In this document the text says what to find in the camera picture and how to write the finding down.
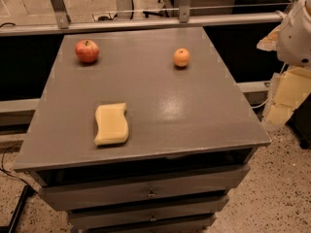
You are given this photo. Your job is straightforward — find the red apple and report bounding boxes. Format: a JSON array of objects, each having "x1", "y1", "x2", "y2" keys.
[{"x1": 75, "y1": 40, "x2": 99, "y2": 63}]

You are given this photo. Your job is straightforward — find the orange fruit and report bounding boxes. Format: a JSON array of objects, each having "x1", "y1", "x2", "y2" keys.
[{"x1": 173, "y1": 49, "x2": 190, "y2": 67}]

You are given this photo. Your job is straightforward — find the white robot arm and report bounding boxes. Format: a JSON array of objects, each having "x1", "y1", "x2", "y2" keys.
[{"x1": 257, "y1": 0, "x2": 311, "y2": 125}]

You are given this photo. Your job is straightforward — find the yellow sponge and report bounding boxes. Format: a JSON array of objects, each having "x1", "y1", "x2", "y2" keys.
[{"x1": 94, "y1": 103, "x2": 129, "y2": 146}]

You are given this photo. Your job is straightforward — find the black flat floor object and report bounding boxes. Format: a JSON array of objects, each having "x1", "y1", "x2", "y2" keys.
[{"x1": 0, "y1": 185, "x2": 30, "y2": 233}]

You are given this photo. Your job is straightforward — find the metal frame rail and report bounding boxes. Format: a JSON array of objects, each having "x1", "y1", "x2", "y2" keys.
[{"x1": 0, "y1": 0, "x2": 298, "y2": 36}]

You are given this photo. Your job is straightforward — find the foam padded gripper finger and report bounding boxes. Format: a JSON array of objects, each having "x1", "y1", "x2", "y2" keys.
[
  {"x1": 263, "y1": 66, "x2": 311, "y2": 125},
  {"x1": 257, "y1": 26, "x2": 280, "y2": 51}
]

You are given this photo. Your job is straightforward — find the white cable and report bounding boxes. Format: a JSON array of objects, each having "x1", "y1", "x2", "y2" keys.
[{"x1": 251, "y1": 97, "x2": 270, "y2": 110}]

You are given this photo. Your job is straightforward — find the black floor cable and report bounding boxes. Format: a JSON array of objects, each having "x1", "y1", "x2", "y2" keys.
[{"x1": 0, "y1": 143, "x2": 32, "y2": 187}]

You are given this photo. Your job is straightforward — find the grey drawer cabinet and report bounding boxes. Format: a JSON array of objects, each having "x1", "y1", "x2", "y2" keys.
[{"x1": 15, "y1": 27, "x2": 270, "y2": 233}]

